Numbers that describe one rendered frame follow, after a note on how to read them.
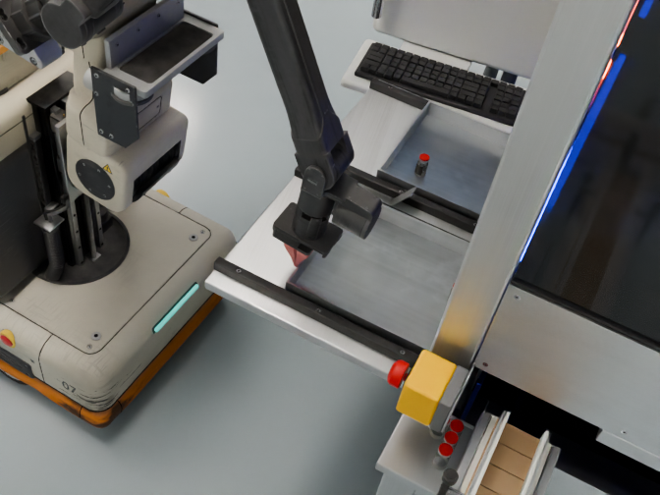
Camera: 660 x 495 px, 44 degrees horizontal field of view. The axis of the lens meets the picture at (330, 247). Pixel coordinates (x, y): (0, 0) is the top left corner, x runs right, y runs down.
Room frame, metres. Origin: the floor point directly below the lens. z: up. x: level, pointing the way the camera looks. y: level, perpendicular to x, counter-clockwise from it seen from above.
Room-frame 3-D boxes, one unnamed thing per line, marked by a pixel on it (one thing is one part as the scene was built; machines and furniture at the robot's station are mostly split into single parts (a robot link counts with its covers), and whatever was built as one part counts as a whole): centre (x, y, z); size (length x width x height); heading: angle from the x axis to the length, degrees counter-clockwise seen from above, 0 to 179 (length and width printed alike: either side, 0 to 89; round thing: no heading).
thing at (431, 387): (0.66, -0.18, 0.99); 0.08 x 0.07 x 0.07; 70
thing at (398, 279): (0.94, -0.14, 0.90); 0.34 x 0.26 x 0.04; 71
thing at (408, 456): (0.63, -0.21, 0.87); 0.14 x 0.13 x 0.02; 70
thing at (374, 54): (1.65, -0.19, 0.82); 0.40 x 0.14 x 0.02; 78
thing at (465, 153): (1.25, -0.27, 0.90); 0.34 x 0.26 x 0.04; 70
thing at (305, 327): (1.12, -0.14, 0.87); 0.70 x 0.48 x 0.02; 160
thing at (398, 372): (0.67, -0.14, 0.99); 0.04 x 0.04 x 0.04; 70
